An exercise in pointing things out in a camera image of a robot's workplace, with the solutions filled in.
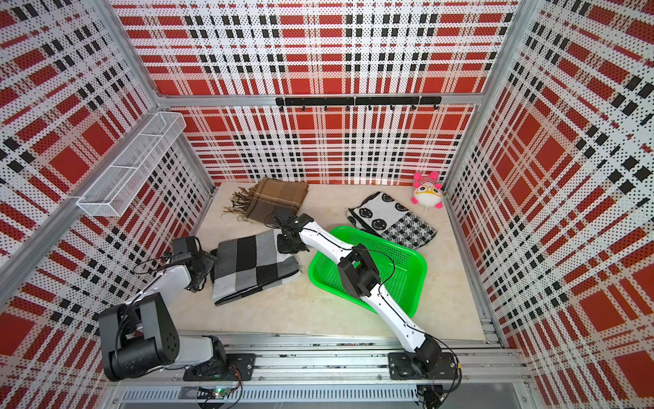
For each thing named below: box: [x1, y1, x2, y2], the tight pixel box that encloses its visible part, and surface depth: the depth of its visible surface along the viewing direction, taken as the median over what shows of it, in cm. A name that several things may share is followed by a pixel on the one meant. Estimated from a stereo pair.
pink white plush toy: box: [411, 171, 443, 210], surface depth 113 cm
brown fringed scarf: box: [220, 177, 310, 224], surface depth 117 cm
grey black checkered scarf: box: [209, 230, 302, 306], surface depth 94 cm
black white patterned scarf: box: [346, 191, 437, 250], surface depth 106 cm
